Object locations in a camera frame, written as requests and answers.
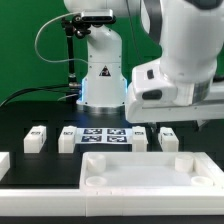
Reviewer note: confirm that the fiducial marker sheet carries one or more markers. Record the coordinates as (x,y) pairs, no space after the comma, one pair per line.
(104,136)

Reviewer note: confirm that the white barrier wall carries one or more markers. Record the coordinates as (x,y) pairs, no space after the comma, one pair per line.
(76,203)
(4,164)
(220,164)

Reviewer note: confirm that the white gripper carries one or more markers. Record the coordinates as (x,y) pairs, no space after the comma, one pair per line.
(212,107)

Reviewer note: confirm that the white desk top tray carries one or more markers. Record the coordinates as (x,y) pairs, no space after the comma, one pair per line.
(119,172)

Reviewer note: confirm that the black camera stand pole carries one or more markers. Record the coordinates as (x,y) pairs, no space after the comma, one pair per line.
(73,28)

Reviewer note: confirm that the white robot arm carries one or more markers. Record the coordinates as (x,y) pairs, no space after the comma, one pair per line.
(181,84)

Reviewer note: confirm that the white front barrier wall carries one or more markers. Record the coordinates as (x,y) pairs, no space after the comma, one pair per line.
(76,203)

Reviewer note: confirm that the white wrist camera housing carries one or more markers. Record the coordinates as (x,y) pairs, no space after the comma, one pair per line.
(151,85)

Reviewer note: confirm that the grey camera on stand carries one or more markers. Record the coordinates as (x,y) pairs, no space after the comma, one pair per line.
(97,16)

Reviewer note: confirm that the white left barrier wall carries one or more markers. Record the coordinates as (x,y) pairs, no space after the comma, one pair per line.
(4,164)

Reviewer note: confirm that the white right barrier wall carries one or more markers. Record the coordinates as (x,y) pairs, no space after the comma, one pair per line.
(220,164)

